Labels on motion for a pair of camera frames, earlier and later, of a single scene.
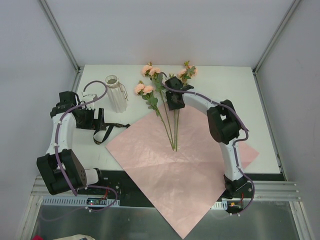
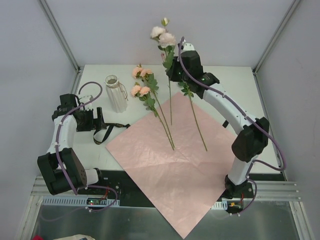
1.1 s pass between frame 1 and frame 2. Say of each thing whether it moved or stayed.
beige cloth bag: stayed
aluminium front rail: stayed
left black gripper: stayed
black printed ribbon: stayed
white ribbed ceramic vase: stayed
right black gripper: moved
